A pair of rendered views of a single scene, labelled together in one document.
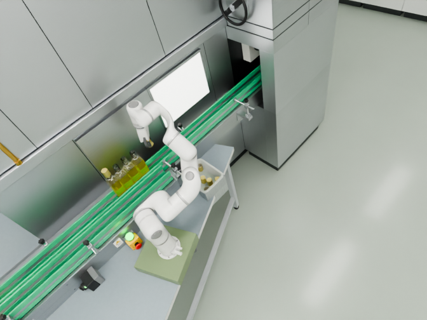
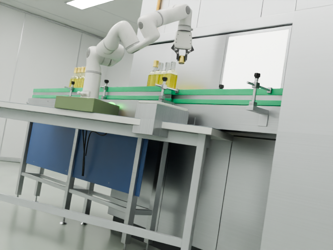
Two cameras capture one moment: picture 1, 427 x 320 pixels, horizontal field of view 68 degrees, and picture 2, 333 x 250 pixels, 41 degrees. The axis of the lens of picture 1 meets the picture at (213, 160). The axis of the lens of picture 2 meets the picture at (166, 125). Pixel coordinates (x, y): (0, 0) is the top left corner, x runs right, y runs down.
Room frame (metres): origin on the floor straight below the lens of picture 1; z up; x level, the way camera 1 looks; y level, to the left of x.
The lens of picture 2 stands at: (0.90, -2.18, 0.60)
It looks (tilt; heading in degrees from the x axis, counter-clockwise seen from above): 4 degrees up; 83
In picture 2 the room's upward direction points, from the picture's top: 9 degrees clockwise
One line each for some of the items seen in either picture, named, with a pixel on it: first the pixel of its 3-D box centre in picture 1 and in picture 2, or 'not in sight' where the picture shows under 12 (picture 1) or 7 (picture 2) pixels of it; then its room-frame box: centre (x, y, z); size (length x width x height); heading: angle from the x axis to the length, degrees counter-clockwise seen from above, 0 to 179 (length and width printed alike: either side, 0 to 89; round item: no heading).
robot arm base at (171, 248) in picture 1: (166, 243); (89, 87); (0.76, 0.35, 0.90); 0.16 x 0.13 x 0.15; 53
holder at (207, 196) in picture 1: (201, 177); (165, 115); (1.18, 0.11, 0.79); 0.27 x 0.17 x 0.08; 33
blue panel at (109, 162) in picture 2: not in sight; (86, 148); (0.77, 1.02, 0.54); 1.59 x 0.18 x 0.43; 123
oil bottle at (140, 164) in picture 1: (142, 168); (169, 87); (1.22, 0.41, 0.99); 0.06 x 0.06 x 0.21; 33
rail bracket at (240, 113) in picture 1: (244, 110); (257, 98); (1.53, -0.30, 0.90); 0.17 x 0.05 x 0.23; 33
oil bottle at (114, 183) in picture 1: (117, 188); (152, 88); (1.12, 0.56, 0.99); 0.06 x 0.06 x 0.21; 33
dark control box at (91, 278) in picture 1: (92, 279); not in sight; (0.74, 0.80, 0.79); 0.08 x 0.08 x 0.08; 33
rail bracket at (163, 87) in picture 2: (173, 168); (166, 89); (1.18, 0.24, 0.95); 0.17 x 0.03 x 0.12; 33
